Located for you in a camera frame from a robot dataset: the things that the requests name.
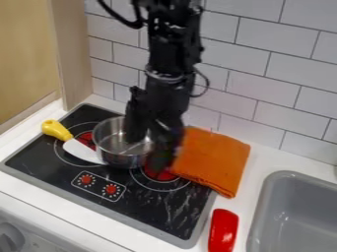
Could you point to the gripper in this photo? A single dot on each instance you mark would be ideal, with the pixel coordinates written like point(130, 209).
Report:
point(166, 95)

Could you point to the silver pot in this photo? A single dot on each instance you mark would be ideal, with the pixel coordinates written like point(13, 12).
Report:
point(117, 144)

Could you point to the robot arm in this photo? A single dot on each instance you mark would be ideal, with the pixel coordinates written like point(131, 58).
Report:
point(173, 39)

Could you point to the orange cloth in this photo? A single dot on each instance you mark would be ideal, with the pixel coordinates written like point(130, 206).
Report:
point(213, 160)

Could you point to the toy stove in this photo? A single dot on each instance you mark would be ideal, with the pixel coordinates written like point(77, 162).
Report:
point(109, 187)

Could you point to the red toy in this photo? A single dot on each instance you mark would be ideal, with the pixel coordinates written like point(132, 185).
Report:
point(223, 230)

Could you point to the toy sink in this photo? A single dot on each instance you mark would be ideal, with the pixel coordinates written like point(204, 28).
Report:
point(295, 213)

